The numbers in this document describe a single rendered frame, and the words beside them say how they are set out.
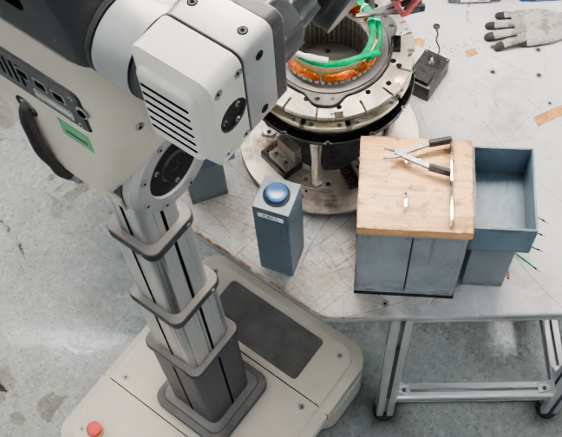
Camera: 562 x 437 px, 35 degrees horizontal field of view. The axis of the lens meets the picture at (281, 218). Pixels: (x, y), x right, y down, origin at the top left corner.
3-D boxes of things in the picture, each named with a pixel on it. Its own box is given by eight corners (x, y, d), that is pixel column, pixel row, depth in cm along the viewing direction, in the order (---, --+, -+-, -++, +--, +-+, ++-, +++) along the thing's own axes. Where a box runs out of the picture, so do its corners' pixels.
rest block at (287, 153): (284, 145, 193) (283, 131, 188) (302, 160, 191) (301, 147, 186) (269, 156, 191) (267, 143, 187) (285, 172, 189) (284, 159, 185)
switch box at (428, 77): (447, 72, 205) (450, 56, 200) (427, 101, 201) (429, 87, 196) (423, 61, 207) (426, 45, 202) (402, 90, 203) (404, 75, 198)
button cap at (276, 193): (270, 182, 163) (269, 179, 163) (290, 188, 163) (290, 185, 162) (262, 200, 162) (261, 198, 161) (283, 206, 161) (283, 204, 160)
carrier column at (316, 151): (323, 179, 190) (323, 123, 172) (322, 189, 189) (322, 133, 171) (311, 179, 191) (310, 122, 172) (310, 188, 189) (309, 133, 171)
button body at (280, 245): (272, 237, 187) (264, 173, 165) (304, 246, 185) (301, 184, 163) (260, 266, 184) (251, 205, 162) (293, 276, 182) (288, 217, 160)
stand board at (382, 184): (470, 147, 164) (472, 140, 162) (472, 240, 155) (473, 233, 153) (360, 142, 166) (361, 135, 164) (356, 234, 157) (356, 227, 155)
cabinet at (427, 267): (451, 216, 187) (468, 147, 164) (452, 298, 179) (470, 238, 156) (357, 211, 189) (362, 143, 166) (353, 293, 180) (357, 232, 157)
